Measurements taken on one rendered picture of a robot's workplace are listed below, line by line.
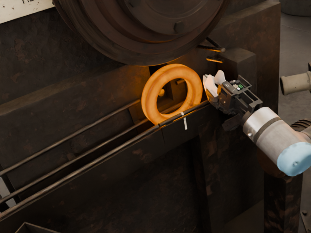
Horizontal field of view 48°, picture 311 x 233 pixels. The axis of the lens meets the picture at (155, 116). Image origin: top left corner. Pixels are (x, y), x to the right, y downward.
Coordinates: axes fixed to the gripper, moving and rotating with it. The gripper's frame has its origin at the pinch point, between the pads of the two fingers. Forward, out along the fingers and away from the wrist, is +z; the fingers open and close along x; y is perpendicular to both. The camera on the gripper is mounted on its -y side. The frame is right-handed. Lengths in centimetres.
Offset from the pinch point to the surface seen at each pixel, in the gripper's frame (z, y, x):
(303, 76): -13.5, -1.3, -26.9
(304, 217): -36, -67, -33
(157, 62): -0.2, 15.0, 17.5
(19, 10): 18, 28, 42
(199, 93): -2.8, -0.7, 4.6
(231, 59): -1.0, 5.2, -7.6
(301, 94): 27, -88, -108
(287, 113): 19, -85, -85
